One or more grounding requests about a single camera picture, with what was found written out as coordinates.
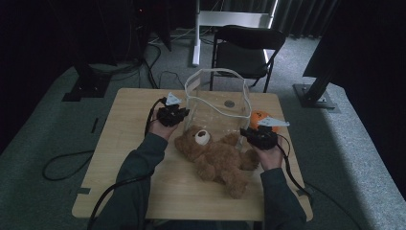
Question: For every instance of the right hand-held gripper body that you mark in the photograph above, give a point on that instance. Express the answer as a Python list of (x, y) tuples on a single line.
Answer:
[(263, 139)]

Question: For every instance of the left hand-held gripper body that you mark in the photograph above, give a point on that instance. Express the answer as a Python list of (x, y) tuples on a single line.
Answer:
[(169, 115)]

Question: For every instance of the clear plastic bag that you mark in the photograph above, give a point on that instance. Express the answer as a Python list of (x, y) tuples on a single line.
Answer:
[(220, 96)]

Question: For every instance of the brown teddy bear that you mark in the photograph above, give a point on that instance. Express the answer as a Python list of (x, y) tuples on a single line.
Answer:
[(217, 163)]

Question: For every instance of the person's left hand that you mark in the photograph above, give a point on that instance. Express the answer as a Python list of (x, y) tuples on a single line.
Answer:
[(159, 131)]

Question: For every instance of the person's right hand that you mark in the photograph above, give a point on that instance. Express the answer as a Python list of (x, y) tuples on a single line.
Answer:
[(271, 159)]

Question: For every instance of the grey round disc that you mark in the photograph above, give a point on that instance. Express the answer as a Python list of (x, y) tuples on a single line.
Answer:
[(229, 103)]

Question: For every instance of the grey tape piece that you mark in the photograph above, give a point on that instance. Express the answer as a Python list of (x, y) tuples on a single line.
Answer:
[(83, 191), (303, 192)]

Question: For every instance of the black stand with metal plate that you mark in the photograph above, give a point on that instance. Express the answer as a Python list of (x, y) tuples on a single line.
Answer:
[(314, 96)]

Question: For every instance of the black folding chair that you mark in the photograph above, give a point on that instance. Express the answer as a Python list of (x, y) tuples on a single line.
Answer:
[(242, 57)]

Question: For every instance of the black tape strip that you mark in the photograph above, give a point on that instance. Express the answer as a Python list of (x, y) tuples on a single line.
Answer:
[(94, 125)]

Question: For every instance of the black stand base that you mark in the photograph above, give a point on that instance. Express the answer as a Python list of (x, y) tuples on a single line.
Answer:
[(89, 86)]

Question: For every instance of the dark equipment rack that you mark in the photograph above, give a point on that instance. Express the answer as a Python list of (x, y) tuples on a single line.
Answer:
[(143, 25)]

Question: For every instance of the white desk frame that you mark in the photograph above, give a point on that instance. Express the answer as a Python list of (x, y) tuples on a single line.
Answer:
[(230, 18)]

